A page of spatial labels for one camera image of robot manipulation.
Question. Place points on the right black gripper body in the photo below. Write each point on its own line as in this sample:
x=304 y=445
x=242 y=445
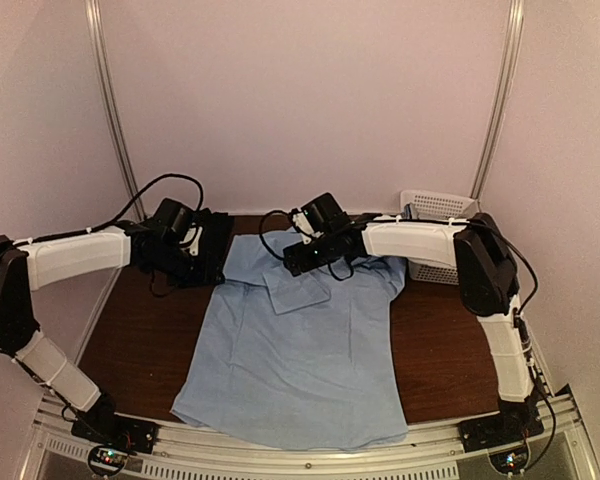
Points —
x=327 y=253

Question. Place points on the left aluminium frame post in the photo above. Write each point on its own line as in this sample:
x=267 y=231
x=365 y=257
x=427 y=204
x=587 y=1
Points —
x=111 y=111

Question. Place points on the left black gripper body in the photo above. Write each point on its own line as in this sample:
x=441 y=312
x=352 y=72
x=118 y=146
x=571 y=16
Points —
x=172 y=259

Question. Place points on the round controller board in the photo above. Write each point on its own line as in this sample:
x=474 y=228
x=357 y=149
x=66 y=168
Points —
x=104 y=460
x=510 y=462

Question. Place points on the right aluminium frame post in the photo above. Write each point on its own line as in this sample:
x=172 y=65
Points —
x=508 y=66

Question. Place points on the aluminium frame post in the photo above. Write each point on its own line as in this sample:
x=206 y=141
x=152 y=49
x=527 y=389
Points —
x=111 y=111
x=508 y=66

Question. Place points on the left round controller board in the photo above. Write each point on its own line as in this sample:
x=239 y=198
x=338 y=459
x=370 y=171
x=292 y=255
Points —
x=104 y=460

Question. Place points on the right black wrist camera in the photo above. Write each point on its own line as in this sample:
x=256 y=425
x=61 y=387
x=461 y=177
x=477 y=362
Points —
x=325 y=215

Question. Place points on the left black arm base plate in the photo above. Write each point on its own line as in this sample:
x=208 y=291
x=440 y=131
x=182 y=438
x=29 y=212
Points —
x=119 y=431

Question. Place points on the folded black shirt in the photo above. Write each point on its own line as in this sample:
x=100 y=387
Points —
x=211 y=241

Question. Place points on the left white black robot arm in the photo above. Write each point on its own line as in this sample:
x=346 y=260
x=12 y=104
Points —
x=32 y=264

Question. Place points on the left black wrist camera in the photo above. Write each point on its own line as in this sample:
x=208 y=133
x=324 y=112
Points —
x=172 y=220

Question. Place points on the light blue long sleeve shirt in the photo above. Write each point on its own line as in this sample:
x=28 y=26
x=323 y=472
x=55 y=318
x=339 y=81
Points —
x=297 y=363

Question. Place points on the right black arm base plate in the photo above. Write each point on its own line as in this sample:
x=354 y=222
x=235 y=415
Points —
x=497 y=430

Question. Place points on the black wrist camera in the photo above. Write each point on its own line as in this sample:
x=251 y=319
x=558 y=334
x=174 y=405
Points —
x=325 y=215
x=172 y=220

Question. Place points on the white plastic laundry basket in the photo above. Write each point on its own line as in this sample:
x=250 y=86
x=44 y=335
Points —
x=437 y=206

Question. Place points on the right round controller board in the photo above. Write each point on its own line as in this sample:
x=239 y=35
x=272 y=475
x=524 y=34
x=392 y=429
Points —
x=510 y=462

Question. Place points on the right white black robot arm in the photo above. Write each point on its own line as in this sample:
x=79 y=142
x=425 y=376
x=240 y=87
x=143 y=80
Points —
x=485 y=262

